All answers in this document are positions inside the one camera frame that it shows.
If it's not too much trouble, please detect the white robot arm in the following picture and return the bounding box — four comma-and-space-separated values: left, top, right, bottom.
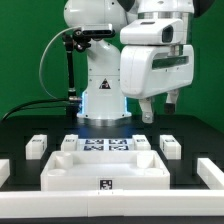
64, 0, 215, 125

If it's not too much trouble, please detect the AprilTag marker sheet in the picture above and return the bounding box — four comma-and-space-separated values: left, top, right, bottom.
77, 138, 134, 151

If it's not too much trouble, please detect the white fence piece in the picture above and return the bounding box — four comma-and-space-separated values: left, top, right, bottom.
197, 158, 224, 190
0, 159, 10, 188

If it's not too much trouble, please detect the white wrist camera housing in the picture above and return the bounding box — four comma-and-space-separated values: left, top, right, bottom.
120, 19, 184, 45

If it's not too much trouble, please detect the grey camera cable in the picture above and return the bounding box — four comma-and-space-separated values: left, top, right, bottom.
38, 26, 83, 101

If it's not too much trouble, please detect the white left fence piece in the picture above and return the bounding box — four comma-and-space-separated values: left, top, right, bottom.
0, 159, 10, 188

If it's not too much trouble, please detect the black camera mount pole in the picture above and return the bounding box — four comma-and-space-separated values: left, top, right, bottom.
62, 33, 81, 119

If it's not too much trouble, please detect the black camera on stand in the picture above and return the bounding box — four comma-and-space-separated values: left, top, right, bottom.
74, 24, 115, 38

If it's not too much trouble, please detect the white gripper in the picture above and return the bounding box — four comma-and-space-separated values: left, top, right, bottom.
120, 45, 194, 124

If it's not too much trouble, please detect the white desk tabletop tray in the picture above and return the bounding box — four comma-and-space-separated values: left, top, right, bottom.
41, 150, 170, 191

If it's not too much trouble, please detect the white front fence wall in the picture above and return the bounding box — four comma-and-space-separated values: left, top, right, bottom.
0, 190, 224, 218

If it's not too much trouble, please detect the white right fence piece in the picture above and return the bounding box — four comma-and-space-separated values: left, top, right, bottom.
197, 158, 224, 190

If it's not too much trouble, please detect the black cable bundle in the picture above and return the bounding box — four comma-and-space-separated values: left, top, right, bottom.
0, 98, 76, 123

